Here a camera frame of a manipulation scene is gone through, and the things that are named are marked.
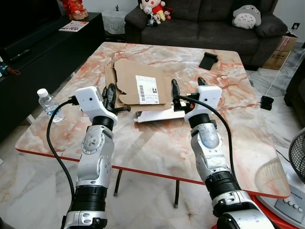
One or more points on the brown cardboard carton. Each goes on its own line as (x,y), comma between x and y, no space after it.
(281,52)

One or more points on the clear plastic water bottle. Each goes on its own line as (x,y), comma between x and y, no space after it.
(49,106)

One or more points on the black power adapter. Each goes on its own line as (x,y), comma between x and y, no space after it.
(267,103)

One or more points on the red and white magazine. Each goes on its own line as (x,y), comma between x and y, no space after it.
(74,26)

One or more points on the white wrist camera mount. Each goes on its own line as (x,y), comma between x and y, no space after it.
(207,98)
(88,98)

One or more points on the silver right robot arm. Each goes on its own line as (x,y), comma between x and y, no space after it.
(212,152)

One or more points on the white flat carton box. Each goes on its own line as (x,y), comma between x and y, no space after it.
(157,116)

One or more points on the dark grey sofa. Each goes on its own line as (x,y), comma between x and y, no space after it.
(205,28)

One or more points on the grey Totoro plush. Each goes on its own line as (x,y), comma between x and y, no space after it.
(246,17)

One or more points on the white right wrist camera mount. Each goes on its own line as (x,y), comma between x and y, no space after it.
(207,98)

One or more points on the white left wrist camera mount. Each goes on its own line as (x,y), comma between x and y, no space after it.
(88,98)

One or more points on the brown cardboard box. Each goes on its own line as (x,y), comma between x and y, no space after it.
(128,78)

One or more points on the black TV cabinet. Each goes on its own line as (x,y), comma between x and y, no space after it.
(43,62)

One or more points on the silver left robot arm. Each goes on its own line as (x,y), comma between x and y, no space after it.
(95,157)

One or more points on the red plastic stool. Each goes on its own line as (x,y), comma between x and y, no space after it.
(269,214)

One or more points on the white lace side table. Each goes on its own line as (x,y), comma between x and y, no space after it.
(113,21)

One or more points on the white floor fan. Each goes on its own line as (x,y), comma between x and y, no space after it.
(286,200)

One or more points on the small black phone stand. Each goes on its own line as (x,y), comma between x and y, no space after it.
(208,61)

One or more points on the black television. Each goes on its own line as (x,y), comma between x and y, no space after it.
(24,19)

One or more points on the red figurine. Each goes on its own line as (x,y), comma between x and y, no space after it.
(74,8)

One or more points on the marble pattern table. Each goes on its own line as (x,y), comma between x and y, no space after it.
(157,152)

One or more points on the red and white doll plush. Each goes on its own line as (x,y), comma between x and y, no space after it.
(153,9)

